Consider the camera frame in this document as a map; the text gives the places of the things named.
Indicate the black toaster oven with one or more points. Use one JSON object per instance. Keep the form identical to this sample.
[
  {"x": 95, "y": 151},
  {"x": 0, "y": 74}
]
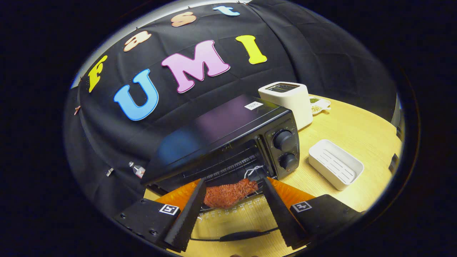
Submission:
[{"x": 221, "y": 125}]

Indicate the clear plastic bottle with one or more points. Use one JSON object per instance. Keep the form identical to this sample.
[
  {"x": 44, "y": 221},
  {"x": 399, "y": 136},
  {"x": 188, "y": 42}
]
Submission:
[{"x": 138, "y": 170}]

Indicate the silver clip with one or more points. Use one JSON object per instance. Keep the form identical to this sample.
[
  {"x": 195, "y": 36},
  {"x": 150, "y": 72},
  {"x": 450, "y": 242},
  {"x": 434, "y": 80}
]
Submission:
[{"x": 110, "y": 172}]

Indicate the white slotted tray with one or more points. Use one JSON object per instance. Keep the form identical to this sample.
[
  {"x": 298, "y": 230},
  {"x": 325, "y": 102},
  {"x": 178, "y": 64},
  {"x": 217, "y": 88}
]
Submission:
[{"x": 335, "y": 164}]

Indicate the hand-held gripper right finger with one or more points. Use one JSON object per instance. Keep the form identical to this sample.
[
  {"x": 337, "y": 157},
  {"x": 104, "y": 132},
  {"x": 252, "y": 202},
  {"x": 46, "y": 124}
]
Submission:
[{"x": 280, "y": 214}]

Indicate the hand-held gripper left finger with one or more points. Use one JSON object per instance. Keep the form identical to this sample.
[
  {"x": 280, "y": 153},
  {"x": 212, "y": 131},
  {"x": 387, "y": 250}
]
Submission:
[{"x": 187, "y": 217}]

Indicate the white bread toaster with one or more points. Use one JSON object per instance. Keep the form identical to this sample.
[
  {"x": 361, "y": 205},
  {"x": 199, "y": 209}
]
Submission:
[{"x": 291, "y": 103}]

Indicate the pink clip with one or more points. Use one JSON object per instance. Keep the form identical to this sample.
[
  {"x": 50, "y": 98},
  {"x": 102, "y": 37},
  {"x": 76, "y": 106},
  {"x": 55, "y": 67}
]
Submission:
[{"x": 77, "y": 110}]

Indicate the red meat piece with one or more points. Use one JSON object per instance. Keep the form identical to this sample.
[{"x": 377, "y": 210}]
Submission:
[{"x": 228, "y": 194}]

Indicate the white divided bean dish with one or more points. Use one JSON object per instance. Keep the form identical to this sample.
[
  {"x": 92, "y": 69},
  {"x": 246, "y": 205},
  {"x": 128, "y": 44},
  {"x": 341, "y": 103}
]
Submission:
[{"x": 319, "y": 105}]

